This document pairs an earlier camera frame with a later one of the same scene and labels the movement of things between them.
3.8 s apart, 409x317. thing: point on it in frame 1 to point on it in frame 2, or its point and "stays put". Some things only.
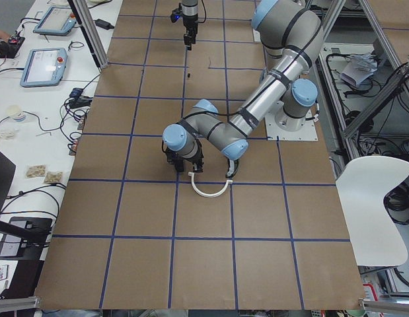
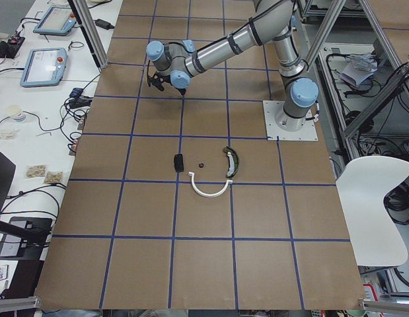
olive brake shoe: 233,166 stays put
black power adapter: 103,24 stays put
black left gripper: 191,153 to 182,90
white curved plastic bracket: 191,174 stays put
